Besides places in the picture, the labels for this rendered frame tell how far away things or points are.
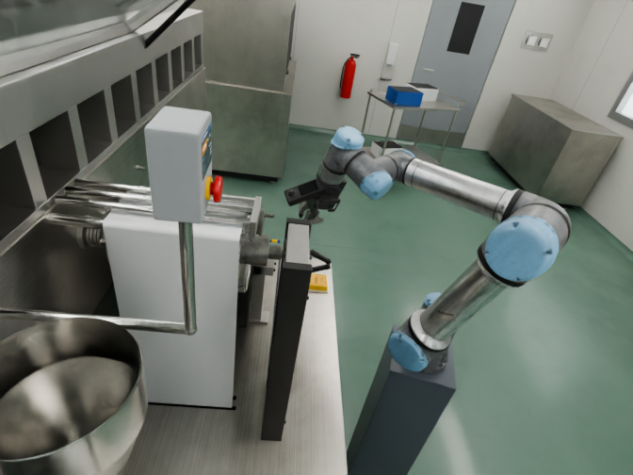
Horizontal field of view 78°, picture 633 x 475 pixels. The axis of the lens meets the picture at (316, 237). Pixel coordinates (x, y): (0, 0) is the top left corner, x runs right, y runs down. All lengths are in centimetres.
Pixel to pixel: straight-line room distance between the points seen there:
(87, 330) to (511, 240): 69
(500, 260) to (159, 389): 83
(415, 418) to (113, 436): 114
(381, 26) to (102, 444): 538
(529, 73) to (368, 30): 224
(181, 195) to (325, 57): 515
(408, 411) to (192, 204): 112
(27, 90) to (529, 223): 86
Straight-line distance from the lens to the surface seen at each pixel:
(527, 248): 81
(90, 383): 52
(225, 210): 76
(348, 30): 549
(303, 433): 109
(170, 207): 42
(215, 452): 106
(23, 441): 53
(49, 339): 48
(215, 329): 88
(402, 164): 106
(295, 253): 68
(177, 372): 102
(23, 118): 76
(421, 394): 133
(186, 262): 50
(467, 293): 92
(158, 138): 39
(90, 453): 40
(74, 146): 89
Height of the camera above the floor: 185
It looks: 34 degrees down
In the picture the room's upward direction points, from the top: 10 degrees clockwise
